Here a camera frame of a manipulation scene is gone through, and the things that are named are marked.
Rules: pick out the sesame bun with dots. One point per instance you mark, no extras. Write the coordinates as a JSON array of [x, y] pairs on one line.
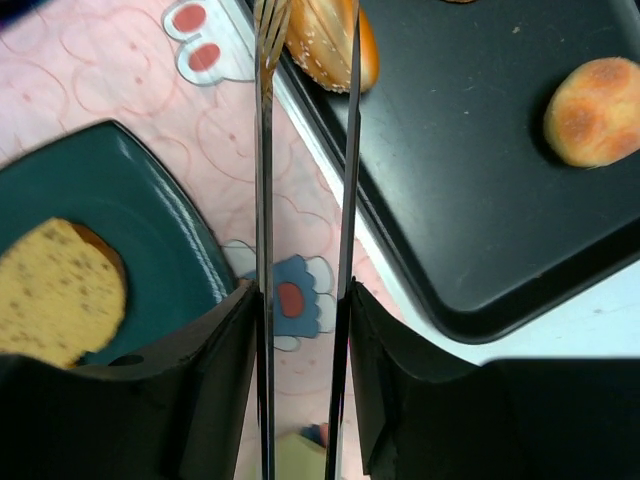
[[320, 40]]

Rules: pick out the black baking tray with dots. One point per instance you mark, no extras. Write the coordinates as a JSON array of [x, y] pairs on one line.
[[488, 227]]

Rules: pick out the metal serving tongs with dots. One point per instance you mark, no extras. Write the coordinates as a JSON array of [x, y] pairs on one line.
[[271, 20]]

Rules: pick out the small round bun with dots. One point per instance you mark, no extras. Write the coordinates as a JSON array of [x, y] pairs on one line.
[[592, 119]]

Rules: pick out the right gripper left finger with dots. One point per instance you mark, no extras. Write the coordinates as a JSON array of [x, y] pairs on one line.
[[173, 409]]

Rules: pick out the pink bunny placemat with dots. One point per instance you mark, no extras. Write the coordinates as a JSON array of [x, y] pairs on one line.
[[178, 74]]

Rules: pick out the dark green square plate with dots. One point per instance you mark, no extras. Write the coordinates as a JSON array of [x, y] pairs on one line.
[[104, 177]]

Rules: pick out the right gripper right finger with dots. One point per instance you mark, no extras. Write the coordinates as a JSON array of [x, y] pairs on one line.
[[423, 413]]

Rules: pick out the toast slice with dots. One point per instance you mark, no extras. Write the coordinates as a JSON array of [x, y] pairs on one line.
[[63, 293]]

